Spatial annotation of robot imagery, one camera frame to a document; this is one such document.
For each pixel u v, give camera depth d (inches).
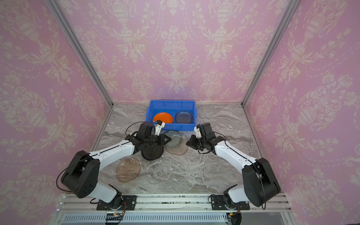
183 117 43.4
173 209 28.7
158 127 31.3
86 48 34.9
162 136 29.9
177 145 38.1
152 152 36.0
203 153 28.4
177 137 38.2
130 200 29.4
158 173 33.5
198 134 31.3
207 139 26.4
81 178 17.2
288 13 27.8
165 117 42.4
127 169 33.6
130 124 30.6
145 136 27.2
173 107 45.5
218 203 28.8
